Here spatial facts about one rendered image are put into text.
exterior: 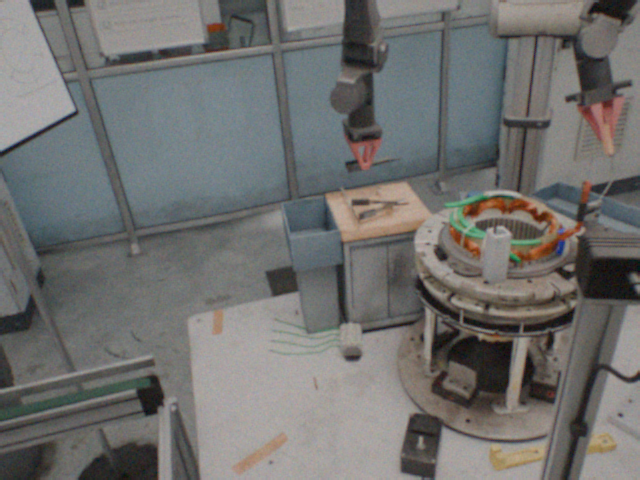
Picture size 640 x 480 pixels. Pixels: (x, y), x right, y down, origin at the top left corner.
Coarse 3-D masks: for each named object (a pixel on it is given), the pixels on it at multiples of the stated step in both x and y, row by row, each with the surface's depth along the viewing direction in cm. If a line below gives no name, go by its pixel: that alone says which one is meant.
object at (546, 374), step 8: (544, 360) 106; (536, 368) 104; (544, 368) 104; (552, 368) 104; (536, 376) 104; (544, 376) 103; (552, 376) 104; (536, 384) 104; (544, 384) 103; (552, 384) 102
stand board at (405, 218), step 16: (352, 192) 126; (368, 192) 125; (384, 192) 124; (400, 192) 124; (336, 208) 119; (352, 208) 119; (368, 208) 118; (400, 208) 117; (416, 208) 116; (352, 224) 113; (368, 224) 112; (384, 224) 112; (400, 224) 112; (416, 224) 112
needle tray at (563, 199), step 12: (540, 192) 120; (552, 192) 123; (564, 192) 122; (576, 192) 119; (552, 204) 113; (564, 204) 121; (576, 204) 120; (612, 204) 113; (624, 204) 111; (564, 216) 112; (576, 216) 109; (600, 216) 115; (612, 216) 114; (624, 216) 112; (636, 216) 110; (624, 228) 110; (636, 228) 110
